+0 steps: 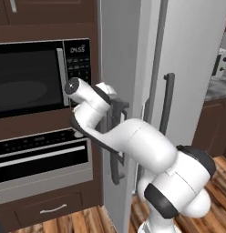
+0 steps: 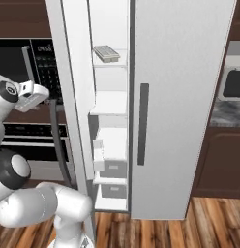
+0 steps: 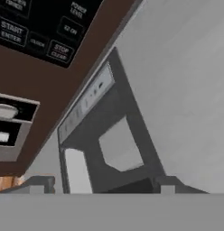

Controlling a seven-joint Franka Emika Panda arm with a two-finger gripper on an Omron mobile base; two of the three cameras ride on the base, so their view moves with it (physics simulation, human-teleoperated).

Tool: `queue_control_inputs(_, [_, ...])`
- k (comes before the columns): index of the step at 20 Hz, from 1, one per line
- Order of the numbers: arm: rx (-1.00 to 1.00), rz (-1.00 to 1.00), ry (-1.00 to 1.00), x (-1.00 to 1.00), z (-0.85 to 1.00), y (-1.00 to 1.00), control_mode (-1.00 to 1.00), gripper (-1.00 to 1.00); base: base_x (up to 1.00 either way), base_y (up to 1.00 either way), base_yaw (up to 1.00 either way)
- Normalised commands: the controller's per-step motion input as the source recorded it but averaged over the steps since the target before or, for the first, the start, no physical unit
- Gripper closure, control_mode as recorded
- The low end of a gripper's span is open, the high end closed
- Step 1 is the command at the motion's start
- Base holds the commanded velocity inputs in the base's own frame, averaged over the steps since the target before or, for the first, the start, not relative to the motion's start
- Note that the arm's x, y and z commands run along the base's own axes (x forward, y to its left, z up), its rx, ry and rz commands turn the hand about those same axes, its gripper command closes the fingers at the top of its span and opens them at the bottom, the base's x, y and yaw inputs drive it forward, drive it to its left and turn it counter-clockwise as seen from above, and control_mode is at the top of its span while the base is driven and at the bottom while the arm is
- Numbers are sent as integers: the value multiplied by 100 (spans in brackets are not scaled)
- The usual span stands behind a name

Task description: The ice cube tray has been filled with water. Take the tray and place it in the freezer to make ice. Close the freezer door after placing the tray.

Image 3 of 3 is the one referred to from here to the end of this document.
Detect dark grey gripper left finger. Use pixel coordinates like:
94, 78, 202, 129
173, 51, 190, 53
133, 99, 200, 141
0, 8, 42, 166
0, 175, 56, 195

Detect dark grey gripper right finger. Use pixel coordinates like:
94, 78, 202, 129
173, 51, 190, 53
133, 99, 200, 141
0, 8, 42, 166
152, 175, 210, 195

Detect light brown wooden board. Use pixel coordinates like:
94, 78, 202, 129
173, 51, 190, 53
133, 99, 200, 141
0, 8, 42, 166
0, 175, 26, 192

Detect dark grey coffee machine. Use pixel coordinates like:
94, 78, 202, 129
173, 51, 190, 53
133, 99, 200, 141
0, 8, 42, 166
57, 47, 168, 194

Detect brown microwave oven, black panel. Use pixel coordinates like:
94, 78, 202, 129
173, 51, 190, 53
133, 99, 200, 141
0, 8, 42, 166
0, 0, 145, 179

